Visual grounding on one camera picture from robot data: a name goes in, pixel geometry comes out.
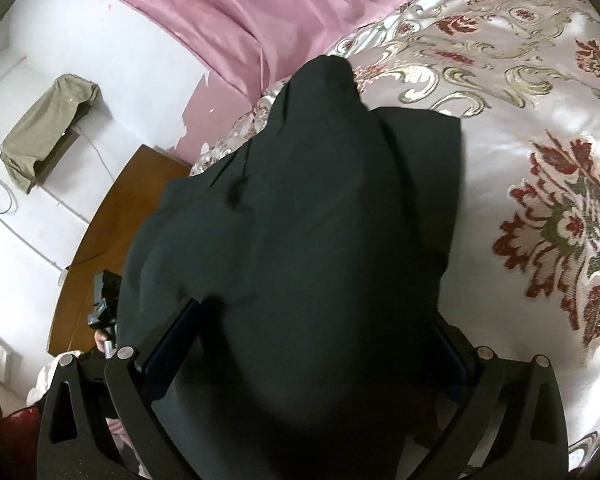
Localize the wooden headboard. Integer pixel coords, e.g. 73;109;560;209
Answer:
47;144;193;358

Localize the dark green garment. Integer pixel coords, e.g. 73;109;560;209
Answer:
115;55;463;480

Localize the red patterned cloth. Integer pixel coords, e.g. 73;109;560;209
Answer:
0;394;48;480

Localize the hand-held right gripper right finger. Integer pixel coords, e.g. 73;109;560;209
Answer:
430;317;569;480

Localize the pink curtain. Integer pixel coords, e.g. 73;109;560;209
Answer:
45;0;496;103

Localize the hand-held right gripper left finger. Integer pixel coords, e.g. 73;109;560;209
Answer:
36;299;204;480

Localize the white wall cable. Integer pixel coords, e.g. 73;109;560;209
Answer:
0;122;112;273

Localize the floral satin bedspread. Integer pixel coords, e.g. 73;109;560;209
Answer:
27;0;600;480

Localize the dark wall shelf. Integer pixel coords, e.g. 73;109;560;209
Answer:
32;105;92;187

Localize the olive cloth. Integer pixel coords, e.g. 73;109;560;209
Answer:
0;74;101;195

